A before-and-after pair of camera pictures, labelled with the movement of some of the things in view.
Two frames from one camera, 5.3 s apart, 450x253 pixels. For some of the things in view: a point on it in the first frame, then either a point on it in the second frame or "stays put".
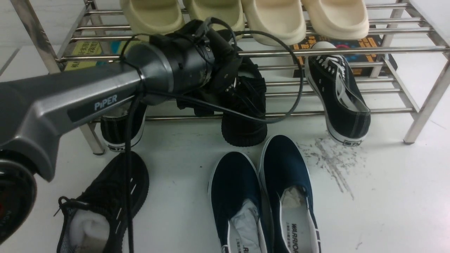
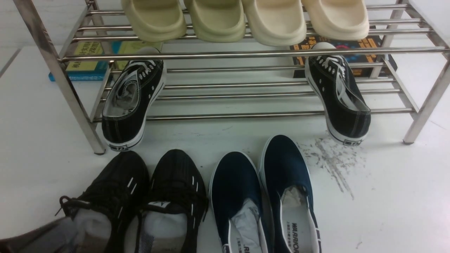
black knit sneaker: (95, 222) stays put
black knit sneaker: (246, 95) -> (176, 205)
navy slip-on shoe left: (238, 205) stays put
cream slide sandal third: (283, 19) stays put
